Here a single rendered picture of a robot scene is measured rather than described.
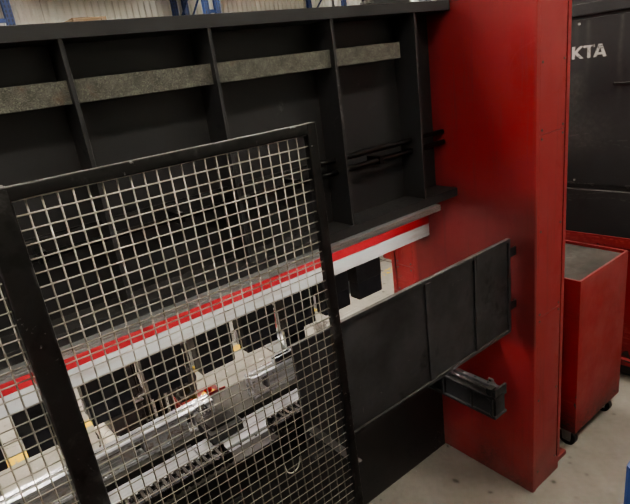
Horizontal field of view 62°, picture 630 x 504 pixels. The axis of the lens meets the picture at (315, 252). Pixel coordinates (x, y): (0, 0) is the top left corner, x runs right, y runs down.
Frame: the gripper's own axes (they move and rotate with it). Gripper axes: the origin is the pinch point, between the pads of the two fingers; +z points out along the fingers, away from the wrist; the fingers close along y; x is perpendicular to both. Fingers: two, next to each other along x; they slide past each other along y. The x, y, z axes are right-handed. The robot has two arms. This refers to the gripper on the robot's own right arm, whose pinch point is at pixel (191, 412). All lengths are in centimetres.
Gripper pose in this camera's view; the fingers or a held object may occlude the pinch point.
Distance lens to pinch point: 254.4
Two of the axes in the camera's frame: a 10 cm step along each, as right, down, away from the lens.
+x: 8.3, -2.9, 4.8
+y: 4.9, -0.4, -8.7
